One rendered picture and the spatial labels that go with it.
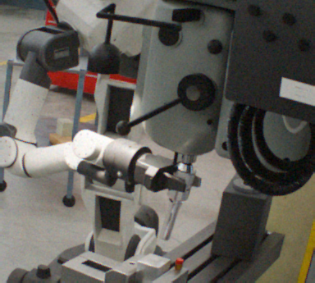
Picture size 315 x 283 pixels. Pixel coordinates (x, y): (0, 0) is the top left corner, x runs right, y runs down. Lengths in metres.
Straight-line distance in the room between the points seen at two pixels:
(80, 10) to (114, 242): 0.87
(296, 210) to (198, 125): 1.99
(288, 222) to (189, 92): 2.08
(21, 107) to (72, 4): 0.29
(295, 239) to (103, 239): 1.25
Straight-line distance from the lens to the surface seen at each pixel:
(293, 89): 1.21
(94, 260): 1.85
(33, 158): 1.94
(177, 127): 1.61
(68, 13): 2.03
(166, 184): 1.72
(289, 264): 3.63
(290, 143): 1.50
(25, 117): 1.99
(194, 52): 1.57
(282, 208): 3.55
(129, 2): 2.00
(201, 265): 2.08
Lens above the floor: 1.80
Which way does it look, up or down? 15 degrees down
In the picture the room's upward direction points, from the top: 8 degrees clockwise
